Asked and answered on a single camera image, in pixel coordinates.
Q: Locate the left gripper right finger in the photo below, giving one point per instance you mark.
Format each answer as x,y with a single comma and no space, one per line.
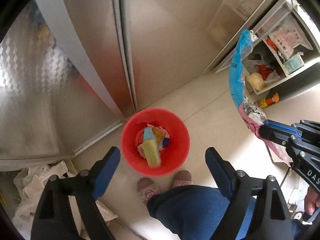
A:
270,219

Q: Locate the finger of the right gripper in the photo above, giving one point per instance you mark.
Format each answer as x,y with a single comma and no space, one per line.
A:
305,130
281,136

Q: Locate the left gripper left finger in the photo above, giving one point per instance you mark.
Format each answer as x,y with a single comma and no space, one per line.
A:
54,219

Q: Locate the blue foil snack wrapper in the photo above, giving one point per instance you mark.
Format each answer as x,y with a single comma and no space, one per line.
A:
252,115

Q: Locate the blue bottle cap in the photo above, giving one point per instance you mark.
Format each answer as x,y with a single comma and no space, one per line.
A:
166,142

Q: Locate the yellow sauce packet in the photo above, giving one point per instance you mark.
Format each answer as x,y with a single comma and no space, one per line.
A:
159,134

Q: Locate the red trash bucket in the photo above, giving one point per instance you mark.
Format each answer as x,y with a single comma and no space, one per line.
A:
172,157

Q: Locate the person right hand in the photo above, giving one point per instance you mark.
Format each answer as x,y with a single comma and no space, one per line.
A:
311,201

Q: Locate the white sack bag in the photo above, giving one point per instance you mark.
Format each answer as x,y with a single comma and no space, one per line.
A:
33,183

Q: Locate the orange toy bottle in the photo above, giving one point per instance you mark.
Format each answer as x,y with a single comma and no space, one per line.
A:
264,103

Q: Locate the blue trousers leg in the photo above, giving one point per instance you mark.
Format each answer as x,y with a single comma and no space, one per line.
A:
191,212

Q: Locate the pink right slipper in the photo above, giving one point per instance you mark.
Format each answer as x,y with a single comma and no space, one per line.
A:
182,178

